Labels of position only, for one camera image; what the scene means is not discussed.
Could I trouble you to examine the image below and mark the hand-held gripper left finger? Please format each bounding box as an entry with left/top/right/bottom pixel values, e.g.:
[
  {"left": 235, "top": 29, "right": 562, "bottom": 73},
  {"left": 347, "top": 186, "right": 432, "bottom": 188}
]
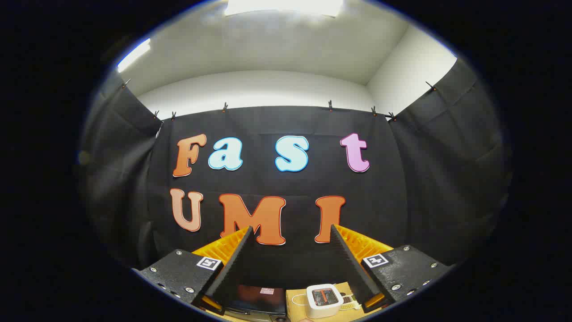
[{"left": 133, "top": 226, "right": 254, "bottom": 314}]

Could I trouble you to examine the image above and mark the row of black cloth clips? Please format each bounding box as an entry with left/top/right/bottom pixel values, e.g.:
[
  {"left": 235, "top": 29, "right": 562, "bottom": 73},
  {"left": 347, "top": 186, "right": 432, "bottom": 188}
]
[{"left": 123, "top": 78, "right": 437, "bottom": 122}]

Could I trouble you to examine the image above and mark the black toaster oven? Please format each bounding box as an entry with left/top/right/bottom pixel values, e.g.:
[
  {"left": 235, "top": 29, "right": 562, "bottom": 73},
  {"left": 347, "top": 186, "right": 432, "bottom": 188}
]
[{"left": 223, "top": 285, "right": 287, "bottom": 321}]

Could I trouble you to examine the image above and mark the white pop-up toaster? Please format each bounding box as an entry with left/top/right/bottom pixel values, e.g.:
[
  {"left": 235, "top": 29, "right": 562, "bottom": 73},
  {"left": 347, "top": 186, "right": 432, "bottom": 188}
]
[{"left": 306, "top": 284, "right": 345, "bottom": 319}]

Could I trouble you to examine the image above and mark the small yellow white object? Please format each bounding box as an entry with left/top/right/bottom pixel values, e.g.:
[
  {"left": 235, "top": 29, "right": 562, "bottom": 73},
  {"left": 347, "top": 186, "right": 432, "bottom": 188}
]
[{"left": 341, "top": 293, "right": 362, "bottom": 312}]

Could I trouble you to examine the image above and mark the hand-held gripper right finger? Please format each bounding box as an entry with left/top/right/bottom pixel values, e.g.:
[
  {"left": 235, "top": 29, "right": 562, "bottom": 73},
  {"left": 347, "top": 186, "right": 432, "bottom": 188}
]
[{"left": 331, "top": 225, "right": 452, "bottom": 313}]

